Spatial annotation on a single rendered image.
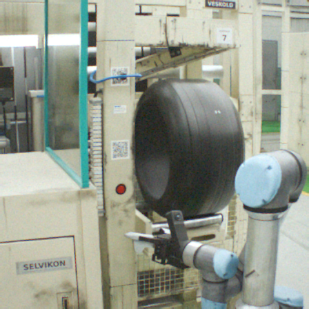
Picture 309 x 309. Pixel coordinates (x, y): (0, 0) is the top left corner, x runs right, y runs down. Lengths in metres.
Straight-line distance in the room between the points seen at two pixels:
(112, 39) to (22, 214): 0.96
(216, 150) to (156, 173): 0.57
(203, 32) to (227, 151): 0.69
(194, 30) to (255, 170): 1.34
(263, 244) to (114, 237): 1.00
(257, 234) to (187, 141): 0.78
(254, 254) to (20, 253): 0.58
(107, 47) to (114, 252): 0.84
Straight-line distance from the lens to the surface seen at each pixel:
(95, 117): 2.03
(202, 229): 2.19
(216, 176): 1.98
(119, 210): 2.09
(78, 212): 1.28
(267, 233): 1.23
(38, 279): 1.31
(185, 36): 2.39
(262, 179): 1.16
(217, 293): 1.40
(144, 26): 2.31
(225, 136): 1.98
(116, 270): 2.18
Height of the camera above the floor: 1.59
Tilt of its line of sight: 11 degrees down
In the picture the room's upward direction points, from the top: straight up
